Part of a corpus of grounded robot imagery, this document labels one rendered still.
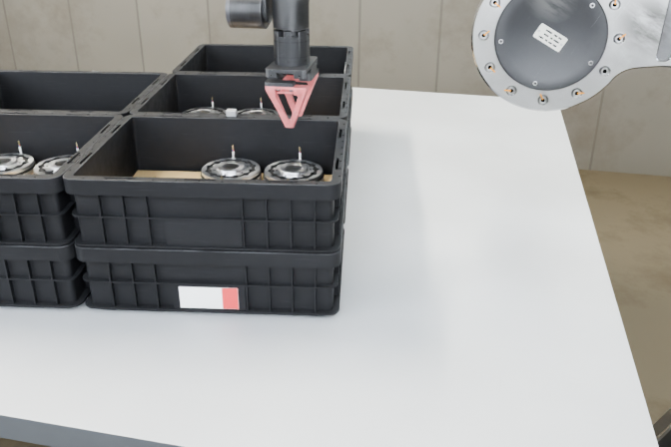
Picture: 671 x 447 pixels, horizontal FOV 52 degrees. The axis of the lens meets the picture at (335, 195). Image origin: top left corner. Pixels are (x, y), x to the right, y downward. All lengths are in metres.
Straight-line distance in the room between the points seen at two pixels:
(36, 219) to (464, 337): 0.66
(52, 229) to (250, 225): 0.29
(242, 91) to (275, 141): 0.32
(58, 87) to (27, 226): 0.60
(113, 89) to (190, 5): 2.18
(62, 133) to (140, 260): 0.37
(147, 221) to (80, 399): 0.26
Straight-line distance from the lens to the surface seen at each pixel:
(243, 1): 1.10
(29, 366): 1.06
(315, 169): 1.18
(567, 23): 0.94
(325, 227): 0.99
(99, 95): 1.62
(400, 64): 3.52
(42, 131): 1.35
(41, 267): 1.13
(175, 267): 1.06
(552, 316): 1.13
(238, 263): 1.02
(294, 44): 1.08
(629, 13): 0.95
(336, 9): 3.52
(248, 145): 1.24
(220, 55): 1.83
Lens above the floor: 1.31
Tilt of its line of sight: 25 degrees down
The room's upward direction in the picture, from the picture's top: straight up
